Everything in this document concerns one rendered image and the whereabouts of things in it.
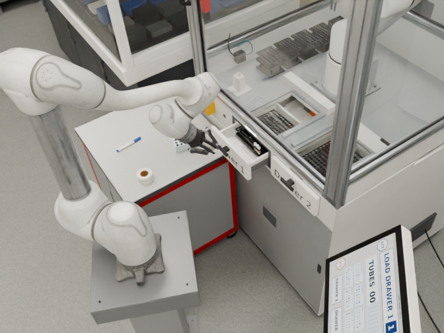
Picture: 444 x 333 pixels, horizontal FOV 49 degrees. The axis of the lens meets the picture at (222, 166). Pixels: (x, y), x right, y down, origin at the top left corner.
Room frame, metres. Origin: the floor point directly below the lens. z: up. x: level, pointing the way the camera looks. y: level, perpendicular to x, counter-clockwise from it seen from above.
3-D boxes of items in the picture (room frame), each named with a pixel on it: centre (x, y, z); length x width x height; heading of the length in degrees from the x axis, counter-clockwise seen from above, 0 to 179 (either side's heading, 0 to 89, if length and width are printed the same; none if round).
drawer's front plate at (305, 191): (1.29, -0.29, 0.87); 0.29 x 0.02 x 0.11; 29
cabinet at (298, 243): (1.76, -0.58, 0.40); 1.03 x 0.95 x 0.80; 29
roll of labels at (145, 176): (1.51, 0.35, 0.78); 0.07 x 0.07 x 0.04
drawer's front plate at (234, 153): (1.52, -0.04, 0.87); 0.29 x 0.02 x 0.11; 29
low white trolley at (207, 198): (1.78, 0.33, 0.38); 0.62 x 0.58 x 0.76; 29
